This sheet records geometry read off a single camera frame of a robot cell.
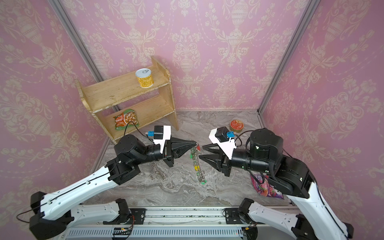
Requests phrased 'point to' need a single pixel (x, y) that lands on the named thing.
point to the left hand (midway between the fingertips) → (193, 145)
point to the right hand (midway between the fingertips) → (203, 150)
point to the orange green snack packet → (126, 119)
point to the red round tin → (236, 126)
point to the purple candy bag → (263, 186)
